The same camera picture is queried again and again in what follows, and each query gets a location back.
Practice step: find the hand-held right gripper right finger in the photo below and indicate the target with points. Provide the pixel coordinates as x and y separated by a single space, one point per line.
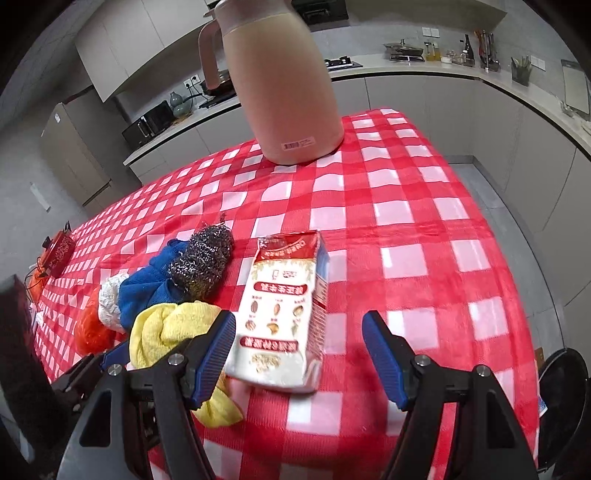
385 364

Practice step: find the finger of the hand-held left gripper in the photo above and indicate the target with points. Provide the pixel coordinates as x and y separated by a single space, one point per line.
115 355

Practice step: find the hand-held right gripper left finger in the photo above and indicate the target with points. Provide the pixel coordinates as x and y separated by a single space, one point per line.
210 364

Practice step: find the orange cloth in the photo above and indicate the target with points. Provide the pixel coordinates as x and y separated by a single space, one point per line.
92 332

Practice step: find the yellow cloth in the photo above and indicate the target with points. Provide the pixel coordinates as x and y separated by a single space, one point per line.
157 327

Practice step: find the white cloth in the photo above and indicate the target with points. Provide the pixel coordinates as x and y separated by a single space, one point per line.
108 300

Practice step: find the blue cloth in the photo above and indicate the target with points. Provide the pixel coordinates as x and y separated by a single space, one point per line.
143 290

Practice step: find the white red milk carton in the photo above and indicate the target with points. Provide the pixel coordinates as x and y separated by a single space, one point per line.
277 314

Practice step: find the steel wool scourer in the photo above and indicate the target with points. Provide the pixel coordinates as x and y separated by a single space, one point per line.
203 258

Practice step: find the black plastic bucket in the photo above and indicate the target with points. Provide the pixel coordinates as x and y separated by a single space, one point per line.
568 415

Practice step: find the orange net bag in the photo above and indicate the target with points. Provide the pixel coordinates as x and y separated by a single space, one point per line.
36 284

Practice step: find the red box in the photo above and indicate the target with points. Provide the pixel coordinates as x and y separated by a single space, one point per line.
59 251

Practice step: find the red white checkered tablecloth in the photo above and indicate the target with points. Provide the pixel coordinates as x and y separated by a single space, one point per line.
415 230

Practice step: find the beige refrigerator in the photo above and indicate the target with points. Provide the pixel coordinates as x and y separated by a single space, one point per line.
74 152

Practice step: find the black microwave oven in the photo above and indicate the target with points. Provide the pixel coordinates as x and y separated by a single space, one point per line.
147 124

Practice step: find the green ceramic vase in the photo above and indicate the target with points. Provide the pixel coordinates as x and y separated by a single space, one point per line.
179 105

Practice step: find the black induction cooker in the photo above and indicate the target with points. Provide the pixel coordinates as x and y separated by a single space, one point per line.
217 99

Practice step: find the pink thermos jug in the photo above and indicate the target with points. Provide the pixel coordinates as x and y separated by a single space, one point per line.
277 92

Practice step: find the black pot with lid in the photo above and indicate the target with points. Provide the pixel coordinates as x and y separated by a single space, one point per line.
225 77

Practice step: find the black gas cooktop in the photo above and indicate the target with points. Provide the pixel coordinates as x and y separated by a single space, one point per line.
342 62

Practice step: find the yellow oil bottles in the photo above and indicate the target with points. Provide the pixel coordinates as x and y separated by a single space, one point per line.
431 53

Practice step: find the steel pan with lid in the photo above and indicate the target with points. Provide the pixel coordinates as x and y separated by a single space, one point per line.
404 50

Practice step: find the black chopstick holder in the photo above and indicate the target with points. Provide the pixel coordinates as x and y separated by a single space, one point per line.
521 74

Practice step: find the dark glass bottle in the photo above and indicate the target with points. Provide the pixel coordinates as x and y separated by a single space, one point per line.
468 50

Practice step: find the kitchen utensil holder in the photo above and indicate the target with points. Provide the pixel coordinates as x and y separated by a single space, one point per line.
488 53

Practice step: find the white cutting board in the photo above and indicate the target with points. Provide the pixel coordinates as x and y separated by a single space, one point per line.
577 90

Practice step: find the black range hood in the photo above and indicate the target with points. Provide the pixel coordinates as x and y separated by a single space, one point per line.
323 11

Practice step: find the white wall socket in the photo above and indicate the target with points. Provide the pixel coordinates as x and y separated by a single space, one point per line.
193 82
538 62
429 32

